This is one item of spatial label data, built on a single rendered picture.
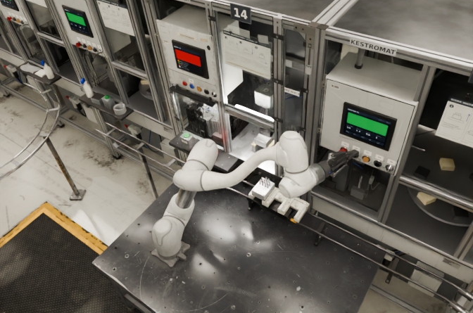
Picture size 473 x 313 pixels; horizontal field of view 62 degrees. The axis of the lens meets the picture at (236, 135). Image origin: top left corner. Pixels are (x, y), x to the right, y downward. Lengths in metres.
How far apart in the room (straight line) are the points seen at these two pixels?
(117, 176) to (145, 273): 1.71
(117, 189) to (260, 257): 1.90
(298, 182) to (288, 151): 0.15
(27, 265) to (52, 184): 0.88
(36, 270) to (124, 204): 0.88
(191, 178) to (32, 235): 2.32
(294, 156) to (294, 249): 1.04
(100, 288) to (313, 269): 1.73
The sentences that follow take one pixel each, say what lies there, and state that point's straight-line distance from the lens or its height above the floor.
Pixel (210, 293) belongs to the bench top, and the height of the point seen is 0.68.
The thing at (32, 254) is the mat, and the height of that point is 0.01.
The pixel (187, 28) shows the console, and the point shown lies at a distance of 2.34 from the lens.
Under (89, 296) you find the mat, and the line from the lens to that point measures 3.46.
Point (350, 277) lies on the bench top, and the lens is 2.53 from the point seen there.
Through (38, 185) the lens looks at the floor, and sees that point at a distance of 4.42.
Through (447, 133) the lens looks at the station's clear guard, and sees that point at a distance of 1.92.
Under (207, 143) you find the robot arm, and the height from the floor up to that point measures 1.46.
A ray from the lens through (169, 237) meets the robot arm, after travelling 2.42.
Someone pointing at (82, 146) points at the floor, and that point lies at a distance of 4.61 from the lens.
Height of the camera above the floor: 2.90
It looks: 43 degrees down
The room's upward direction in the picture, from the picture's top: 6 degrees counter-clockwise
